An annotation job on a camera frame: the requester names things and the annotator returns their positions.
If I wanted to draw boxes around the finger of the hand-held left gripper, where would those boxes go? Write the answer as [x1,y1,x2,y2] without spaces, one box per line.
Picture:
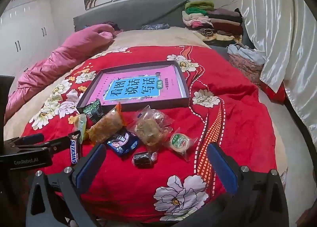
[4,133,45,149]
[37,136,82,154]

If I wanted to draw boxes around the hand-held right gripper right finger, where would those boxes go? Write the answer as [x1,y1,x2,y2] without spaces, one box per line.
[207,142,290,227]

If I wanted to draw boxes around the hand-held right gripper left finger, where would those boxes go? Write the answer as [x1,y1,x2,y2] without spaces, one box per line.
[26,144,107,227]

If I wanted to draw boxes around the brown chocolate bar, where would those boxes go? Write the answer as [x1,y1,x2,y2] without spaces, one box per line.
[68,130,84,167]

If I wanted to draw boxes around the light green pastry packet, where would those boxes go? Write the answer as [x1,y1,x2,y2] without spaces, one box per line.
[74,114,89,141]

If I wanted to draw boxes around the blue cookie packet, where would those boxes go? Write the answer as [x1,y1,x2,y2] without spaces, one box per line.
[106,128,140,157]

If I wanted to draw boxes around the orange rice cracker packet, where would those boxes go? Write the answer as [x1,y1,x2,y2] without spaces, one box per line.
[85,103,127,145]

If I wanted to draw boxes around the green pea snack packet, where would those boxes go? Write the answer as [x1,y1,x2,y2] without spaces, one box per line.
[82,99,105,125]

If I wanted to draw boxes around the dark candy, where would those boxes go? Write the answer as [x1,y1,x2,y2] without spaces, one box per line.
[133,151,158,168]

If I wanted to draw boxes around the clear crumbly pastry packet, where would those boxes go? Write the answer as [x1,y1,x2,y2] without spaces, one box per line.
[129,105,174,154]

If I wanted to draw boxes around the dark shallow cardboard tray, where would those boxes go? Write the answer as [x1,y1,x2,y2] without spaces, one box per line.
[76,60,190,114]

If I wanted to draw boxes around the red floral blanket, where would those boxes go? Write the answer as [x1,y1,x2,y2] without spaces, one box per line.
[21,46,278,222]

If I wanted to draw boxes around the round green label cake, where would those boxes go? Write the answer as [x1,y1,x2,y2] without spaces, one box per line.
[163,132,199,162]

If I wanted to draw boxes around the pink pillow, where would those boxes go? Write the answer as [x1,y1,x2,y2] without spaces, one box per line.
[5,24,117,120]

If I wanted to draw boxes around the pink book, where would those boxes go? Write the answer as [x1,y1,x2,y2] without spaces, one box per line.
[88,66,185,106]

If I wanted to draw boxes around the white wardrobe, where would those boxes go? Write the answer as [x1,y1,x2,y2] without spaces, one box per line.
[0,0,59,80]

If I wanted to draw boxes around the light blue cloth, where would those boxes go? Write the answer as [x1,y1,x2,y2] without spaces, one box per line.
[226,42,267,66]

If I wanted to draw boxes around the beige bed sheet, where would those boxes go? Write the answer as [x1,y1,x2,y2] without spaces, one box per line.
[4,26,211,141]

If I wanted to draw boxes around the pile of folded clothes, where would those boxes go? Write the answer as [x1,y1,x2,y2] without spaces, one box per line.
[182,0,244,43]

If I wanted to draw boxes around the dark patterned pillow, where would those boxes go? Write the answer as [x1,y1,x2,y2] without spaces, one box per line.
[142,23,170,31]

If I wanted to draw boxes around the grey headboard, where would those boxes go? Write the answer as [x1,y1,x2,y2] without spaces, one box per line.
[73,0,191,32]

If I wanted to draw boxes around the white satin curtain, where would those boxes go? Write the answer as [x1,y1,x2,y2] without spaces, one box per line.
[237,0,317,148]

